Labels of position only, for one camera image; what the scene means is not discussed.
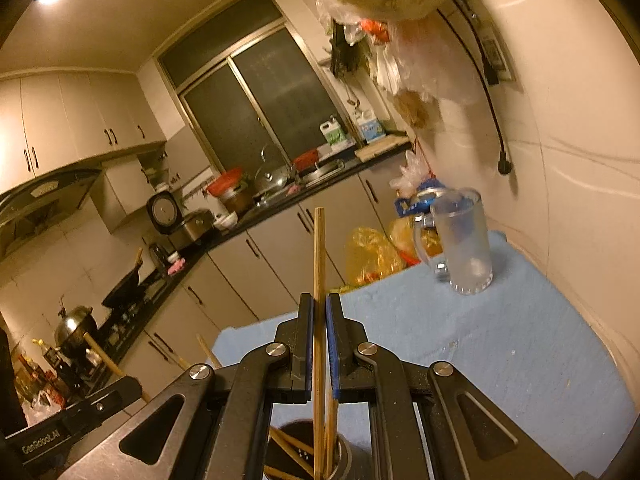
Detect blue tablecloth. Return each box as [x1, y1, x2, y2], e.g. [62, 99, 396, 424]
[210, 230, 631, 480]

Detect clear hanging plastic bags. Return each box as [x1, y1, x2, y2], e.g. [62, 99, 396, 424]
[370, 10, 481, 106]

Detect black kitchen countertop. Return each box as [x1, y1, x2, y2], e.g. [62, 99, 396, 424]
[65, 145, 416, 396]

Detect white plastic bag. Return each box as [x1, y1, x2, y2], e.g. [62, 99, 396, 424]
[390, 150, 436, 196]

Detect wall socket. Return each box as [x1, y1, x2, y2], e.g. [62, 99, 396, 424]
[477, 25, 516, 83]

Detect black power cable with plug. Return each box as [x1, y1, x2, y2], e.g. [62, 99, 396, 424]
[440, 0, 513, 176]

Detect steel pot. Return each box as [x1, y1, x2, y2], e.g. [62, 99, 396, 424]
[220, 187, 253, 213]

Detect white bottle blue label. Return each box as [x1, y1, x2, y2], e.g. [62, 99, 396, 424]
[352, 107, 385, 143]

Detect wooden cutting board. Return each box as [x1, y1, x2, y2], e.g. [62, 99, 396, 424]
[354, 135, 412, 162]

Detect red basin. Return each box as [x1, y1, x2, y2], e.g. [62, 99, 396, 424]
[206, 169, 243, 197]

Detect dark bottle yellow cap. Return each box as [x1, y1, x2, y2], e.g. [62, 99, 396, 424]
[32, 338, 63, 381]

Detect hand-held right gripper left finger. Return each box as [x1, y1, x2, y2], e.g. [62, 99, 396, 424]
[55, 292, 316, 480]

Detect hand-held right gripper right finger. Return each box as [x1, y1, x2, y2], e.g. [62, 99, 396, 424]
[326, 292, 591, 480]

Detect black wall rack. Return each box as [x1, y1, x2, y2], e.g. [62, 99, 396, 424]
[330, 22, 371, 78]

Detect bunch of wooden chopsticks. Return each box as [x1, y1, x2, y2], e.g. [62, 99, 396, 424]
[172, 332, 341, 480]

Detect range hood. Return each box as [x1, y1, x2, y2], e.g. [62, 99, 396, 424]
[0, 167, 103, 261]

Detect single wooden chopstick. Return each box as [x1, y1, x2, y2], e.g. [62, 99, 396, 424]
[311, 206, 327, 480]
[82, 332, 151, 403]

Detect dark sauce bottle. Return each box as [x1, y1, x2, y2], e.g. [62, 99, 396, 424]
[15, 352, 36, 396]

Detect kitchen window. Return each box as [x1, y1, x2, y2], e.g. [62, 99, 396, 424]
[157, 0, 361, 173]

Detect metal sink faucet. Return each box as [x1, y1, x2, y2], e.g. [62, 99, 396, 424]
[260, 142, 296, 181]

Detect yellow plastic bag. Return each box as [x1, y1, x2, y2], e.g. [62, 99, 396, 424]
[346, 226, 406, 286]

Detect white bottle green label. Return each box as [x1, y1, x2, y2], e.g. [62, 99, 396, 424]
[320, 116, 347, 148]

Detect black frying pan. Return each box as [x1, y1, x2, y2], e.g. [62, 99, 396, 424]
[101, 247, 151, 308]

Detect steel wok with lid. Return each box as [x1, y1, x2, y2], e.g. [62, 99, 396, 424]
[54, 295, 98, 361]

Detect blue printed snack bag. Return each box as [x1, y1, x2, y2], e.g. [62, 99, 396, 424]
[394, 187, 451, 216]

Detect frosted glass mug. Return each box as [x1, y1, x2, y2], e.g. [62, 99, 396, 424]
[412, 187, 494, 296]

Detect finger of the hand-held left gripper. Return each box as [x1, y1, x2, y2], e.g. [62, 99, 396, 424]
[61, 375, 143, 438]

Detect red sink basket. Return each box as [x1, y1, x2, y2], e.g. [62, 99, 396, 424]
[292, 149, 321, 171]

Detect glass pot lid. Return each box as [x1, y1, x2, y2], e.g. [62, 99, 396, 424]
[254, 165, 290, 196]

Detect beige upper cabinets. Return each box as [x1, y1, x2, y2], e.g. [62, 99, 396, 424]
[0, 57, 168, 193]

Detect dark kettle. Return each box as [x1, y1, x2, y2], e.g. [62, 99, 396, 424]
[149, 242, 173, 268]

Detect crumpled clear plastic bags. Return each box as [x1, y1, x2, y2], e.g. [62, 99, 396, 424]
[25, 390, 56, 426]

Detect dark grey perforated utensil holder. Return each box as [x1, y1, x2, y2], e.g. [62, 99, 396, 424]
[262, 417, 373, 480]

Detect rice cooker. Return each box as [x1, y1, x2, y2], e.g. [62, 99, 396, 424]
[146, 191, 213, 251]

